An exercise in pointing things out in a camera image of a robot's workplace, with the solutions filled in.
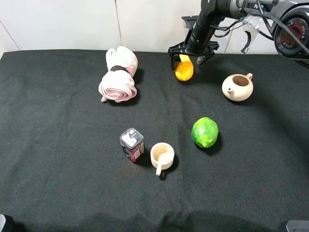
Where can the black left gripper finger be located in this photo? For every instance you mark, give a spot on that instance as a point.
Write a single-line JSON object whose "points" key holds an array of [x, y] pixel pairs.
{"points": [[202, 59]]}

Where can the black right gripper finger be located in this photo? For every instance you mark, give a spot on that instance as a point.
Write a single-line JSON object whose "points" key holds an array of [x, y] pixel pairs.
{"points": [[175, 61]]}

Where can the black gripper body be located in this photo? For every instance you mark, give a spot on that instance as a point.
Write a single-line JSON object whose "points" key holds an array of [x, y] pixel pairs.
{"points": [[196, 51]]}

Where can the orange yellow mango fruit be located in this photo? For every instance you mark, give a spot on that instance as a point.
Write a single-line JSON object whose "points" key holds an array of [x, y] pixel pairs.
{"points": [[185, 69]]}

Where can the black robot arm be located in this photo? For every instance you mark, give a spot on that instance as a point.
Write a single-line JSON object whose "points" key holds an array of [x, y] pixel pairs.
{"points": [[286, 20]]}

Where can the beige ceramic teapot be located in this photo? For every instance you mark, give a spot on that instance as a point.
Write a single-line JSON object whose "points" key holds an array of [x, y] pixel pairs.
{"points": [[238, 87]]}

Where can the rolled pink towel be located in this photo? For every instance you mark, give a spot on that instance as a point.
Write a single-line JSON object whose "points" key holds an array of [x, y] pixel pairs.
{"points": [[118, 83]]}

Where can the green round fruit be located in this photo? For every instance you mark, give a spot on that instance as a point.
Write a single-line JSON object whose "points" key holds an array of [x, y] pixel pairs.
{"points": [[204, 132]]}

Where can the small red black tin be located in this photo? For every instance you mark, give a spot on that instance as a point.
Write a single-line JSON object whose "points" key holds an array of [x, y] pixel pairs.
{"points": [[132, 143]]}

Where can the beige wooden cup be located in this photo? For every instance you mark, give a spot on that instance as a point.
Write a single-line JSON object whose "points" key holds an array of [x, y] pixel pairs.
{"points": [[162, 157]]}

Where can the black table cloth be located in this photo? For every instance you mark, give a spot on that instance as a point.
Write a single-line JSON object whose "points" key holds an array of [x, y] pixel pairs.
{"points": [[62, 167]]}

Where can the grey device bottom right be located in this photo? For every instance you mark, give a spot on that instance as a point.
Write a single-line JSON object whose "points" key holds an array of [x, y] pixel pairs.
{"points": [[297, 226]]}

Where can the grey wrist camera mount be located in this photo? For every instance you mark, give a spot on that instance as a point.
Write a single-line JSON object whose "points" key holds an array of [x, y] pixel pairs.
{"points": [[189, 21]]}

